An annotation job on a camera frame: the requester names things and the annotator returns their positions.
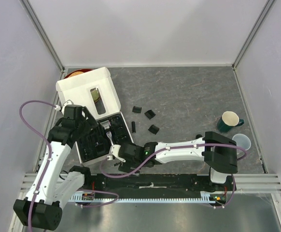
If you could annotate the aluminium front frame rail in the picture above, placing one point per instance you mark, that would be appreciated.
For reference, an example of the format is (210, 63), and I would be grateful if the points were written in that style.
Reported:
(246, 183)

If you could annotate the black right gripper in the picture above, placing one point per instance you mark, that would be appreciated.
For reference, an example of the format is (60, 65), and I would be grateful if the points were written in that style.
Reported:
(126, 166)

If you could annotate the small black clipper attachment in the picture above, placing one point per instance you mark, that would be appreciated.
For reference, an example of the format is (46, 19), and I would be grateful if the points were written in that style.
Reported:
(133, 126)

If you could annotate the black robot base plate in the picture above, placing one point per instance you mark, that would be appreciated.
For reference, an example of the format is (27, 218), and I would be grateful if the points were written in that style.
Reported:
(157, 186)

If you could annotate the white cardboard clipper box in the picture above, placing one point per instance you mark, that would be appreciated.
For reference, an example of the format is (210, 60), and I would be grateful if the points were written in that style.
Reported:
(94, 90)

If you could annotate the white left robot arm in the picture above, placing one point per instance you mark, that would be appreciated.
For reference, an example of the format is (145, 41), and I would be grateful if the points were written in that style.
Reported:
(44, 202)

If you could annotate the clear plastic measuring cup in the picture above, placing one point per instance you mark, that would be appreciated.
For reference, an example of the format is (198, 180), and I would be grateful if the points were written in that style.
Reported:
(242, 141)

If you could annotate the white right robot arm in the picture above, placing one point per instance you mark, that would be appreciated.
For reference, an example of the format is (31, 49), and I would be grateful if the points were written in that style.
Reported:
(217, 151)

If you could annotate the red wooden bowl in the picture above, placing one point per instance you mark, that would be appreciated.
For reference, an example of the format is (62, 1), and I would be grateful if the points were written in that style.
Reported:
(78, 72)

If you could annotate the black comb guard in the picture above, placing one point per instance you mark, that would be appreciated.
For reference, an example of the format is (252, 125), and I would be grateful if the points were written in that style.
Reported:
(137, 109)
(150, 114)
(153, 129)

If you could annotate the grey slotted cable duct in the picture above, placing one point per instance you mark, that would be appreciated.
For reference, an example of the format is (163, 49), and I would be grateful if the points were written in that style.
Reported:
(79, 197)

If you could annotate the black plastic box tray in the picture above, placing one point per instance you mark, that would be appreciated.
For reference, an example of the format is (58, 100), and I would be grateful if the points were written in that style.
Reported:
(96, 144)

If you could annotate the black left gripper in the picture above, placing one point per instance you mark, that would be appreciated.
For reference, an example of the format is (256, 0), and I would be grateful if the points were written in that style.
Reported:
(90, 123)

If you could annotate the green ceramic mug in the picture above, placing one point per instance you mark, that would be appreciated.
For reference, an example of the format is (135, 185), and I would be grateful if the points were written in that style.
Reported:
(228, 121)

